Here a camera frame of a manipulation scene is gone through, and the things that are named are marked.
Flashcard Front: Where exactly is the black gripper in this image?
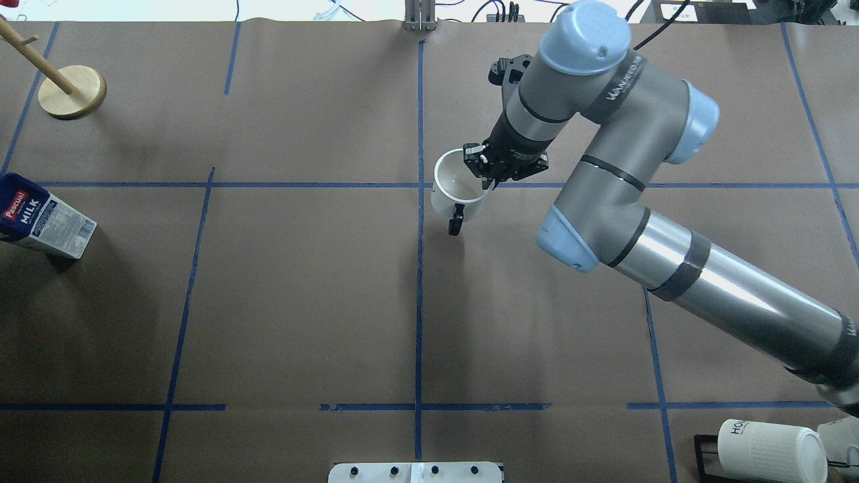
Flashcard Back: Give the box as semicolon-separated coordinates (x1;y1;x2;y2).
462;114;549;192

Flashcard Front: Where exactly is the white smiley face mug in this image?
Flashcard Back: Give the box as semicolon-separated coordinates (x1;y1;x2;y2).
430;147;493;236

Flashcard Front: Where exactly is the blue white milk carton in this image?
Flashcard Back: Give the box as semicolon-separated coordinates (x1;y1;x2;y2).
1;173;97;260

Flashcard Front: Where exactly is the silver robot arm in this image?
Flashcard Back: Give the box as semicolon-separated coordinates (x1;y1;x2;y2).
462;1;858;417

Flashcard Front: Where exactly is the orange black connector board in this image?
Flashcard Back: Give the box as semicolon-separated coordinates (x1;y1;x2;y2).
472;1;527;23

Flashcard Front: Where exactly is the black box with label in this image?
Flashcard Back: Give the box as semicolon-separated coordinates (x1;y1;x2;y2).
652;1;754;25

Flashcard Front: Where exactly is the white ribbed HOME mug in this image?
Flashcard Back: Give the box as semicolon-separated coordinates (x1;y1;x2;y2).
717;419;828;482

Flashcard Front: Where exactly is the wooden mug tree stand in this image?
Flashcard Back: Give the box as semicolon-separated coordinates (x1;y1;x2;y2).
1;17;107;120

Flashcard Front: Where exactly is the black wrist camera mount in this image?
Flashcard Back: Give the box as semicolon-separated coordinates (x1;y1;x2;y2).
487;54;533;89

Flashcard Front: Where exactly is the aluminium frame post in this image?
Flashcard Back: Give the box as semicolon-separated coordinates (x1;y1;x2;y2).
402;0;438;32

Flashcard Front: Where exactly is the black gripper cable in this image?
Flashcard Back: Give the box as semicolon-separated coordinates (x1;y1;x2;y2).
631;0;692;52

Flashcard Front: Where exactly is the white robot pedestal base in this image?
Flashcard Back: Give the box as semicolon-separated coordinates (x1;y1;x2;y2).
327;461;505;482

